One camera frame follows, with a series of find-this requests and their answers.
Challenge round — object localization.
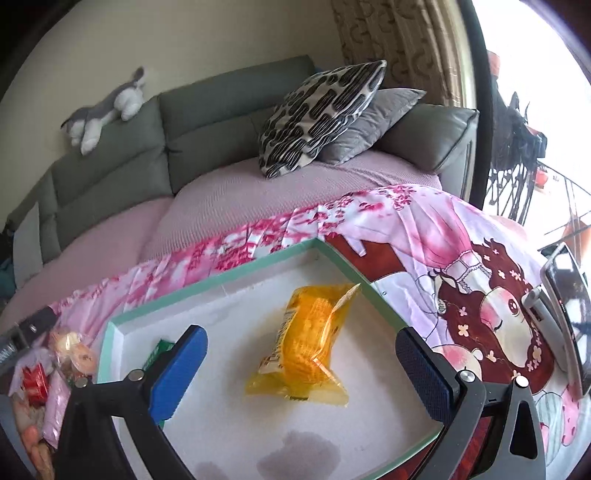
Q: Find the beige patterned curtain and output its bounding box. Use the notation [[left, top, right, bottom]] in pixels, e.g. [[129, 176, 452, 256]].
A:
[[331, 0, 476, 109]]

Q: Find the dark balcony furniture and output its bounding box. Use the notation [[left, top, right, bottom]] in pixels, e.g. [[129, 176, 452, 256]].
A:
[[488, 51, 548, 224]]

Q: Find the green snack packet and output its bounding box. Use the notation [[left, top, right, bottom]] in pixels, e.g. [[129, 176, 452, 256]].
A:
[[142, 339, 176, 371]]

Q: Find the clear bun packet red label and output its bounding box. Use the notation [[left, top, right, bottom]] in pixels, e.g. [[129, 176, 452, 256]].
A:
[[50, 329, 99, 376]]

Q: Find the white tray with green rim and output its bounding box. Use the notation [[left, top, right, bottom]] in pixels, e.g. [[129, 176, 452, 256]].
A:
[[97, 237, 444, 480]]

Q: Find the grey pillow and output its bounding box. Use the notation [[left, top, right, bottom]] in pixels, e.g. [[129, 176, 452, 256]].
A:
[[318, 88, 426, 166]]

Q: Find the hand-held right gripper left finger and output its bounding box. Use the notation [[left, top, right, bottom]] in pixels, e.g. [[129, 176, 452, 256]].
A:
[[54, 324, 209, 480]]

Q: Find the smartphone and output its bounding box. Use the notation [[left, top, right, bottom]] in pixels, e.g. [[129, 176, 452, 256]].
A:
[[539, 242, 591, 398]]

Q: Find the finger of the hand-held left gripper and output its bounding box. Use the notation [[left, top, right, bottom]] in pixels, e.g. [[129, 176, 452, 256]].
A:
[[16, 307, 58, 346]]

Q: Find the silver phone stand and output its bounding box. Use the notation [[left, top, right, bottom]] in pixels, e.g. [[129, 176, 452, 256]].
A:
[[521, 285, 557, 326]]

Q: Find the light grey cushion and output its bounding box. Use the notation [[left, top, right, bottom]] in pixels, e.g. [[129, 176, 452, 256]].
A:
[[11, 202, 45, 288]]

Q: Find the grey-green sofa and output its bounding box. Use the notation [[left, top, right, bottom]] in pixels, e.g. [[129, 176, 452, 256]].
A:
[[4, 55, 481, 278]]

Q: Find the grey husky plush toy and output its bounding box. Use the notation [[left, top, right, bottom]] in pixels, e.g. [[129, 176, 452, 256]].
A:
[[61, 67, 147, 156]]

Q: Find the dark window frame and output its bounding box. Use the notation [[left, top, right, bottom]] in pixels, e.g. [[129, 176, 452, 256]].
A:
[[462, 0, 492, 208]]

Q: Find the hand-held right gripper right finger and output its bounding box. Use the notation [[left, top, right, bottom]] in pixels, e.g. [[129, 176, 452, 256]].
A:
[[396, 327, 548, 480]]

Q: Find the pink printed blanket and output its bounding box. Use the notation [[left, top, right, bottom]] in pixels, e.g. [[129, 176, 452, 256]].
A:
[[46, 184, 583, 480]]

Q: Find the teal cloth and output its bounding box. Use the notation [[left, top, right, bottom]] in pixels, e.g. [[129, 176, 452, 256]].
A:
[[0, 257, 16, 298]]

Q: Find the yellow snack packet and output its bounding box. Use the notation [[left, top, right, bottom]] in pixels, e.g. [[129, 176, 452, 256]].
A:
[[245, 282, 362, 408]]

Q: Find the black and white patterned pillow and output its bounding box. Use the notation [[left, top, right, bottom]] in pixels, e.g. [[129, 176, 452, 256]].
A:
[[257, 60, 387, 180]]

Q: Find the pink snack packet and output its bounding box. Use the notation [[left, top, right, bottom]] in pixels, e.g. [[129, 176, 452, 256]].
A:
[[42, 373, 72, 449]]

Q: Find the black bag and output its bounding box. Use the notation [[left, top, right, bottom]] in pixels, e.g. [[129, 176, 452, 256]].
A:
[[0, 220, 16, 259]]

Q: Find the pink sofa cover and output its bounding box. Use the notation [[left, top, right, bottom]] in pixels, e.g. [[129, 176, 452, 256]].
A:
[[0, 148, 444, 324]]

